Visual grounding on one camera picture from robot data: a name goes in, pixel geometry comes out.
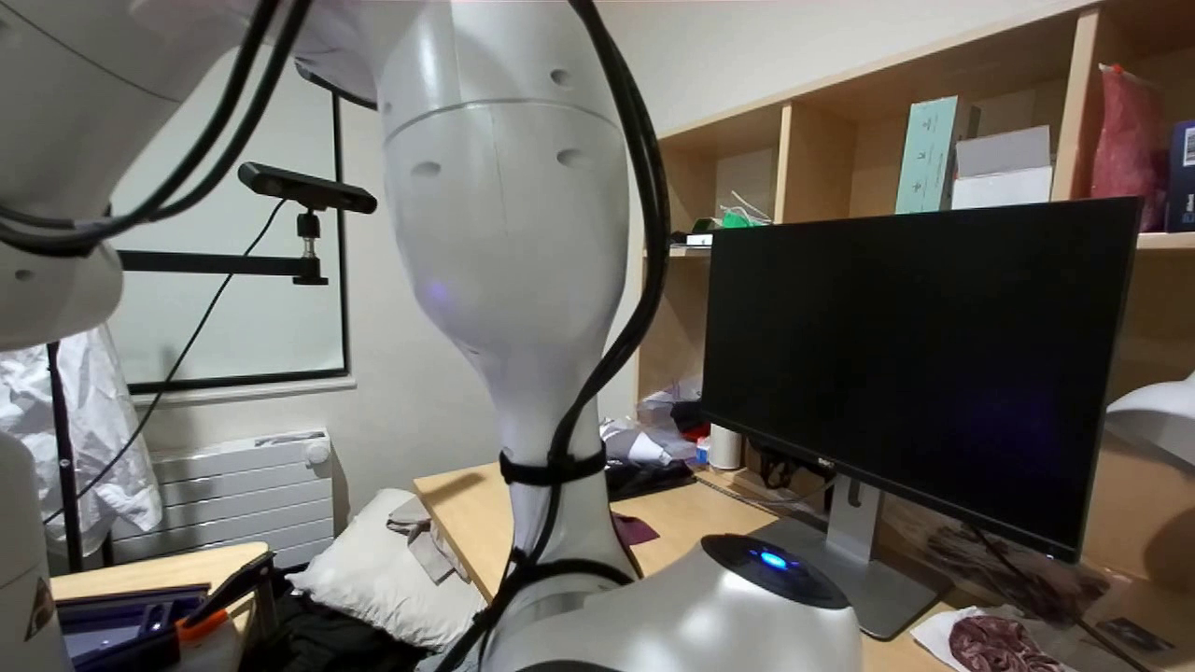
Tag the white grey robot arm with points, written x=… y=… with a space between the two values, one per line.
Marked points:
x=511 y=248

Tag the black bag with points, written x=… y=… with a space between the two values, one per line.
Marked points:
x=647 y=478

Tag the purple cloth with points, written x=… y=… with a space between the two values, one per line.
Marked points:
x=638 y=532

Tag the black computer monitor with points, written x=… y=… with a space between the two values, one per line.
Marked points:
x=922 y=360

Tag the wooden bookshelf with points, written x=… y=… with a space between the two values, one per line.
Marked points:
x=860 y=137

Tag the white pillow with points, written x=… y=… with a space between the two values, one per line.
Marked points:
x=374 y=580

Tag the silver monitor stand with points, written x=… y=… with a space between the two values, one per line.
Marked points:
x=860 y=562

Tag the teal book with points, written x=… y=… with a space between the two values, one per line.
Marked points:
x=927 y=156

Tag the white radiator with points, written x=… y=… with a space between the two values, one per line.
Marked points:
x=245 y=500

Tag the white box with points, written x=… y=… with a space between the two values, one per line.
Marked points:
x=1002 y=171

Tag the dark red patterned cloth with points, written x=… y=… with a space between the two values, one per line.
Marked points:
x=997 y=641

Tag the white plastic cover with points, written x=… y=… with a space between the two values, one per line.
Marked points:
x=108 y=425

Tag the purple tray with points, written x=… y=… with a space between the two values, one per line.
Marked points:
x=126 y=620

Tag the red pouch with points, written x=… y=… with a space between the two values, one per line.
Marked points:
x=1130 y=134

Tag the black stereo camera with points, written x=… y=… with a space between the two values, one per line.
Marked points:
x=304 y=190

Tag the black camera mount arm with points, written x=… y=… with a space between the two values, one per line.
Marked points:
x=227 y=264

